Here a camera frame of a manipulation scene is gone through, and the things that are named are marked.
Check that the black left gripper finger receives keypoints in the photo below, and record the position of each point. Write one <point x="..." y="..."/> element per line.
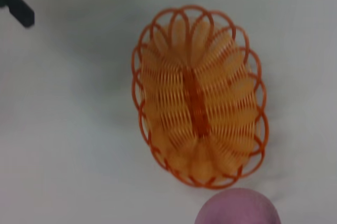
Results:
<point x="19" y="10"/>

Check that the orange plastic woven basket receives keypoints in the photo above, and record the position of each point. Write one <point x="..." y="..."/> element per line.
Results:
<point x="200" y="97"/>

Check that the pink peach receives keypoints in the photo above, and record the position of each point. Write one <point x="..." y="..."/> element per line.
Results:
<point x="237" y="208"/>

